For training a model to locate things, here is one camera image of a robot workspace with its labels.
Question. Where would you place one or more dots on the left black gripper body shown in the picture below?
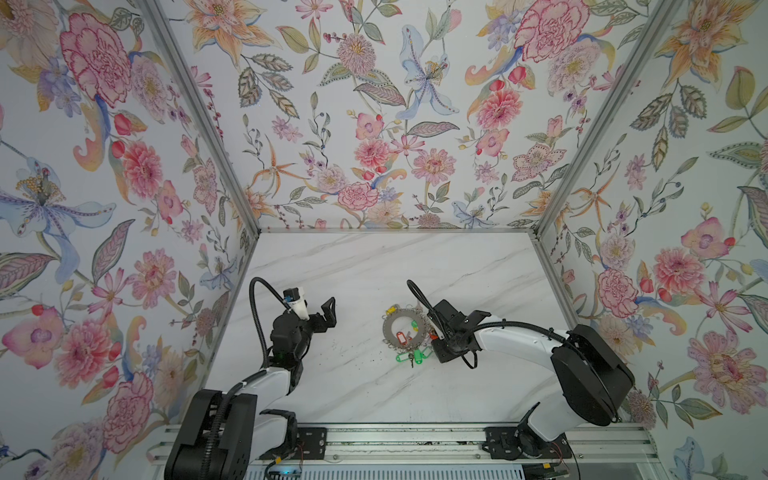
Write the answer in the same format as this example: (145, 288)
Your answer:
(315, 321)

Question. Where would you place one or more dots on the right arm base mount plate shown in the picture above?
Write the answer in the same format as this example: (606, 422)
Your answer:
(512, 443)

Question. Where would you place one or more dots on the green key tag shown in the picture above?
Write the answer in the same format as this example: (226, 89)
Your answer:
(414, 357)

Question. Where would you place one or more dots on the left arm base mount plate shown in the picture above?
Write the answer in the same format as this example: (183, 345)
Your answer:
(305, 443)

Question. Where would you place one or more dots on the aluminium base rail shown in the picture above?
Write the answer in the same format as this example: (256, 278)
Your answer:
(461, 443)

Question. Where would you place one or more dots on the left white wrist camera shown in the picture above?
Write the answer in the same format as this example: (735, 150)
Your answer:
(295, 299)

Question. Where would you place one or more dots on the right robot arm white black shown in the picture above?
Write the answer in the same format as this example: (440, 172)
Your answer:
(591, 380)

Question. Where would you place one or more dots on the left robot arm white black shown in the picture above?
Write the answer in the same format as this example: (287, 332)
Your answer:
(223, 432)

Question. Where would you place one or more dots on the round metal key organizer disc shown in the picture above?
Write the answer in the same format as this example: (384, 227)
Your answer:
(412, 321)

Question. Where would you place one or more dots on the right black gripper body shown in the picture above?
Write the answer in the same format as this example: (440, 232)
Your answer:
(444, 327)

